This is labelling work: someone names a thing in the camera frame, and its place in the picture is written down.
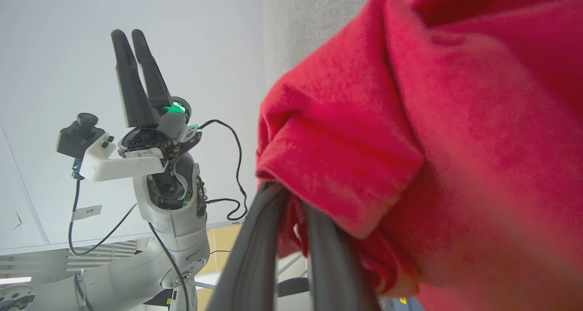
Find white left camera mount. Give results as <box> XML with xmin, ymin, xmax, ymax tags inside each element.
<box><xmin>80</xmin><ymin>133</ymin><xmax>168</xmax><ymax>182</ymax></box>

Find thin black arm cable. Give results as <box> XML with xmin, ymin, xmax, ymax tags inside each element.
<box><xmin>148</xmin><ymin>222</ymin><xmax>189</xmax><ymax>311</ymax></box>

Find black chair seat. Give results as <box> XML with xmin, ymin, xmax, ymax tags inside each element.
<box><xmin>277</xmin><ymin>277</ymin><xmax>311</xmax><ymax>298</ymax></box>

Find black camera cable teal connector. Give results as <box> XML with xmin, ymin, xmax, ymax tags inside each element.
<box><xmin>67</xmin><ymin>158</ymin><xmax>138</xmax><ymax>257</ymax></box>

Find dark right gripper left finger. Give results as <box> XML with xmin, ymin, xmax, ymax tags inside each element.
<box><xmin>207</xmin><ymin>181</ymin><xmax>290</xmax><ymax>311</ymax></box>

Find white slatted vent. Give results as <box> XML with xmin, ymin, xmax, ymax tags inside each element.
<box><xmin>0</xmin><ymin>240</ymin><xmax>138</xmax><ymax>275</ymax></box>

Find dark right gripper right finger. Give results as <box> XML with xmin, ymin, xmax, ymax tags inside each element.
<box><xmin>302</xmin><ymin>203</ymin><xmax>382</xmax><ymax>311</ymax></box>

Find yellow wooden panel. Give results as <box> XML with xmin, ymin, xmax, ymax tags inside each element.
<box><xmin>196</xmin><ymin>224</ymin><xmax>249</xmax><ymax>311</ymax></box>

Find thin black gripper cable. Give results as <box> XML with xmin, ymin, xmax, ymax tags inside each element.
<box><xmin>197</xmin><ymin>119</ymin><xmax>249</xmax><ymax>222</ymax></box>

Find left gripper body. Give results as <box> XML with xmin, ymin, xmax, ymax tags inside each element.
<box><xmin>118</xmin><ymin>96</ymin><xmax>203</xmax><ymax>162</ymax></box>

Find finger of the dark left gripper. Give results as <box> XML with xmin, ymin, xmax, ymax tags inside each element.
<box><xmin>132</xmin><ymin>29</ymin><xmax>174</xmax><ymax>110</ymax></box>
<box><xmin>111</xmin><ymin>29</ymin><xmax>161</xmax><ymax>128</ymax></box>

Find red Bulls jersey white sleeves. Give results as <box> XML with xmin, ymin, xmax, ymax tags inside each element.
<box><xmin>255</xmin><ymin>0</ymin><xmax>583</xmax><ymax>311</ymax></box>

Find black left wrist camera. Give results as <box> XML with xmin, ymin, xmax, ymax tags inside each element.
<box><xmin>56</xmin><ymin>113</ymin><xmax>107</xmax><ymax>161</ymax></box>

